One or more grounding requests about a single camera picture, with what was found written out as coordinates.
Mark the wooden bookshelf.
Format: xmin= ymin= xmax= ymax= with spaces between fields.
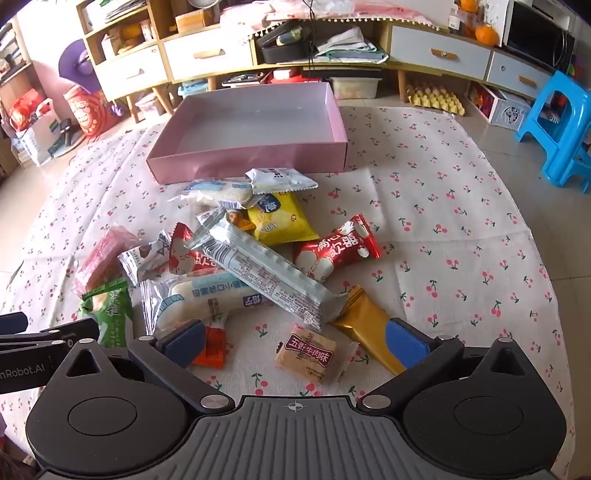
xmin=0 ymin=18 xmax=35 ymax=176

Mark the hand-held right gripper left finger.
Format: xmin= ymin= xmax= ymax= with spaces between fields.
xmin=58 ymin=320 xmax=235 ymax=415

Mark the wooden shelf cabinet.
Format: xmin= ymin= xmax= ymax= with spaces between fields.
xmin=76 ymin=0 xmax=174 ymax=121

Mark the clear storage bin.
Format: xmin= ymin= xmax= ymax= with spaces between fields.
xmin=330 ymin=76 xmax=383 ymax=100

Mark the large red white candy packet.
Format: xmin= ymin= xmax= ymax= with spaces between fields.
xmin=293 ymin=215 xmax=383 ymax=282

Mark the wooden low cabinet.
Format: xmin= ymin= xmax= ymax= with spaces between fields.
xmin=159 ymin=9 xmax=555 ymax=93

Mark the gold snack packet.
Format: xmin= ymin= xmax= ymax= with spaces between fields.
xmin=330 ymin=286 xmax=407 ymax=377

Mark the silver packet brown print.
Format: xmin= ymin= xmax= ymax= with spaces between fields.
xmin=117 ymin=231 xmax=171 ymax=287

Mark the cherry print cloth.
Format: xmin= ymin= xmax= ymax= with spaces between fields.
xmin=0 ymin=106 xmax=573 ymax=462

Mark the beige cracker packet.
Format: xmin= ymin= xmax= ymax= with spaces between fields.
xmin=274 ymin=323 xmax=358 ymax=384

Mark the long silver bar packet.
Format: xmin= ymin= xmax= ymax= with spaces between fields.
xmin=189 ymin=217 xmax=349 ymax=328

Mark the white carton box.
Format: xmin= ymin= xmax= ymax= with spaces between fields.
xmin=16 ymin=113 xmax=75 ymax=167

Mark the black tray box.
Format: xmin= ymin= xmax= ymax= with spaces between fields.
xmin=256 ymin=25 xmax=315 ymax=64

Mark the small orange red packet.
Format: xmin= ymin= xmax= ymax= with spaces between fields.
xmin=191 ymin=318 xmax=229 ymax=370

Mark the black microwave oven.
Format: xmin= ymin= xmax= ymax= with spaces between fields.
xmin=503 ymin=0 xmax=575 ymax=72

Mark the clear packet white cake roll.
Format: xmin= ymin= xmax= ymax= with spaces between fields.
xmin=141 ymin=272 xmax=264 ymax=335

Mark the pile of papers and bags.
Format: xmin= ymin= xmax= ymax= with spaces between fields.
xmin=314 ymin=28 xmax=389 ymax=63

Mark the white printed crate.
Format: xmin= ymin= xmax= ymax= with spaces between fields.
xmin=489 ymin=90 xmax=532 ymax=132

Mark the yellow chip packet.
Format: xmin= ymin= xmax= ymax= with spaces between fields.
xmin=247 ymin=191 xmax=320 ymax=246

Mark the blue plastic stool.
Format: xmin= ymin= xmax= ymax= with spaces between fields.
xmin=515 ymin=70 xmax=591 ymax=188

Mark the small red white candy packet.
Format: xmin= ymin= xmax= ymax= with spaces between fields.
xmin=168 ymin=223 xmax=222 ymax=278

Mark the pink cardboard box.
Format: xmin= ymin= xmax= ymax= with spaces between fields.
xmin=147 ymin=82 xmax=348 ymax=185

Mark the red white bag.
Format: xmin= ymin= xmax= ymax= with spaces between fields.
xmin=9 ymin=92 xmax=54 ymax=132

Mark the white blue snack packet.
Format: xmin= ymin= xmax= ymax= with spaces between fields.
xmin=245 ymin=167 xmax=319 ymax=195

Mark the yellow egg tray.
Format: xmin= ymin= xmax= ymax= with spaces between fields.
xmin=406 ymin=78 xmax=465 ymax=114

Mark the green snack packet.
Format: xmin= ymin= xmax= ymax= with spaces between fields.
xmin=78 ymin=279 xmax=134 ymax=349

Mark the stack of papers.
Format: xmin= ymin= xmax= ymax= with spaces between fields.
xmin=104 ymin=0 xmax=151 ymax=24

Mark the pink cloth with pompoms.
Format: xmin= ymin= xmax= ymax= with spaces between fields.
xmin=219 ymin=0 xmax=455 ymax=31

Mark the white drawer wooden handle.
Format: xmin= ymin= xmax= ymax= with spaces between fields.
xmin=97 ymin=46 xmax=167 ymax=97
xmin=390 ymin=25 xmax=491 ymax=70
xmin=164 ymin=30 xmax=254 ymax=83
xmin=487 ymin=52 xmax=555 ymax=86

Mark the pink wafer packet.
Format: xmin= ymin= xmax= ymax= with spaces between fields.
xmin=73 ymin=225 xmax=141 ymax=296

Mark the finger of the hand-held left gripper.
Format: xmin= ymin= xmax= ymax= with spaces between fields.
xmin=0 ymin=312 xmax=100 ymax=355

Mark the orange box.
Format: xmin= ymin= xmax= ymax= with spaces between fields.
xmin=175 ymin=10 xmax=218 ymax=33

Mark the red printed bag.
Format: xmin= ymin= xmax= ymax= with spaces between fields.
xmin=64 ymin=85 xmax=114 ymax=139

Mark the purple hat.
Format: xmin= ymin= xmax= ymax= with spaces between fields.
xmin=59 ymin=39 xmax=100 ymax=88

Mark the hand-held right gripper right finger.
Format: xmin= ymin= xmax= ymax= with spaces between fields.
xmin=356 ymin=318 xmax=534 ymax=414

